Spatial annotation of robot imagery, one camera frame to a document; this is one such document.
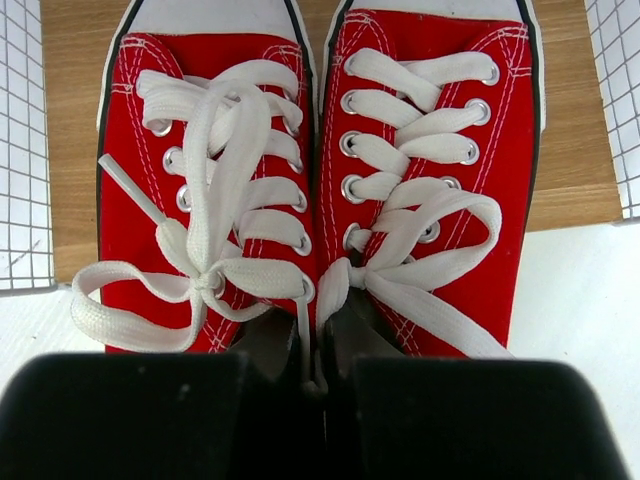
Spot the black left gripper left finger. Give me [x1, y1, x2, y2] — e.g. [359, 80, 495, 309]
[1, 353, 320, 479]

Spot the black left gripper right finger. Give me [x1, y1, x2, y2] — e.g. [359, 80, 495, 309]
[327, 356, 628, 479]

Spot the red canvas sneaker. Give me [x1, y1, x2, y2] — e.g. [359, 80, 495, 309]
[316, 1, 546, 360]
[71, 1, 319, 394]

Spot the white wire shoe shelf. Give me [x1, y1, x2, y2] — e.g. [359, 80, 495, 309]
[1, 1, 639, 293]

